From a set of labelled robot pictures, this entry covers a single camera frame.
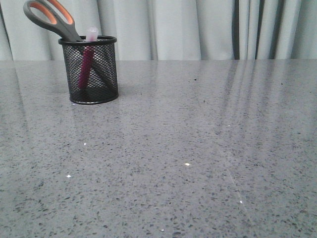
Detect pink pen with clear cap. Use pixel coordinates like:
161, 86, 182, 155
78, 27, 99, 89

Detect grey orange scissors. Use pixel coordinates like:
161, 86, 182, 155
23, 0, 86, 42

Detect black mesh pen holder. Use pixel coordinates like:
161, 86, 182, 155
58, 36, 118, 105

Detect grey curtain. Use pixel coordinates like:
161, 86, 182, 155
0, 0, 317, 61

